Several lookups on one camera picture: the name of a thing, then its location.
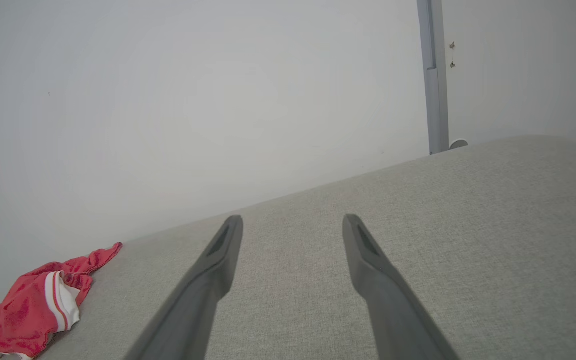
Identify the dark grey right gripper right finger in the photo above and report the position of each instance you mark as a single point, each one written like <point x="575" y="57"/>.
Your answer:
<point x="393" y="310"/>

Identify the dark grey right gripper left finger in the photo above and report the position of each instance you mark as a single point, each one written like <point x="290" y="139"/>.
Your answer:
<point x="203" y="295"/>

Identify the red basketball jersey white sleeves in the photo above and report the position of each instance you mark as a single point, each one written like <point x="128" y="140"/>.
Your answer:
<point x="18" y="310"/>

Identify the grey metal post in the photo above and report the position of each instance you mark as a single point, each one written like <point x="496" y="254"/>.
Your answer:
<point x="436" y="100"/>

